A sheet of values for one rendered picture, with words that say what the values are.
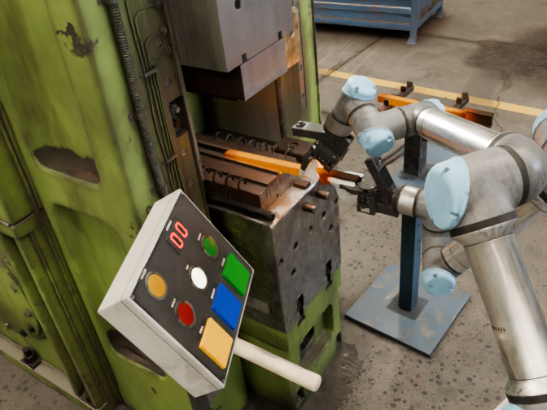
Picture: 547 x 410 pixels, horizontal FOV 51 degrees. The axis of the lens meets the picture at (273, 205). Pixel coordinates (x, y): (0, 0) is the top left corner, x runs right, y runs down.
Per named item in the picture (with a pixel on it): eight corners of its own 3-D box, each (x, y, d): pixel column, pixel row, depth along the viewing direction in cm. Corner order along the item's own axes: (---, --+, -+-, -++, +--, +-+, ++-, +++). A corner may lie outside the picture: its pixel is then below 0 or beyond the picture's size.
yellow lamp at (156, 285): (172, 289, 109) (168, 272, 106) (156, 304, 106) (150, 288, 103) (161, 283, 110) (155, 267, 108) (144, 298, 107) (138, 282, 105)
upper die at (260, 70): (287, 71, 156) (284, 37, 150) (245, 101, 143) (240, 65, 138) (173, 52, 177) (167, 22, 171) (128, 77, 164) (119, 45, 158)
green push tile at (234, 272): (250, 273, 134) (231, 252, 131) (244, 296, 129) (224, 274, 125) (244, 276, 135) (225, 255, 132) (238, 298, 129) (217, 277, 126)
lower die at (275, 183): (298, 178, 177) (295, 154, 172) (261, 213, 164) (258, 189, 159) (194, 150, 197) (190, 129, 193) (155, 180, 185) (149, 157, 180)
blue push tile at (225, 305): (242, 303, 126) (222, 282, 123) (235, 329, 121) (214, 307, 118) (236, 306, 127) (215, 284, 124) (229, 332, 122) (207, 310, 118)
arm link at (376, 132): (413, 130, 130) (391, 95, 136) (369, 142, 128) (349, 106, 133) (404, 150, 137) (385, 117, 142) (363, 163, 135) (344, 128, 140)
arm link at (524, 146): (585, 138, 96) (428, 86, 140) (531, 154, 94) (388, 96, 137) (580, 199, 101) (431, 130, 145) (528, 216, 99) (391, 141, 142)
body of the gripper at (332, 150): (327, 175, 153) (346, 146, 144) (302, 155, 154) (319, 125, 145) (341, 161, 158) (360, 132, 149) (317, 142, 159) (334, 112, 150)
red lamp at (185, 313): (201, 316, 112) (197, 301, 110) (185, 332, 109) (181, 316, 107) (189, 311, 114) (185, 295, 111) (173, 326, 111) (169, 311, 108)
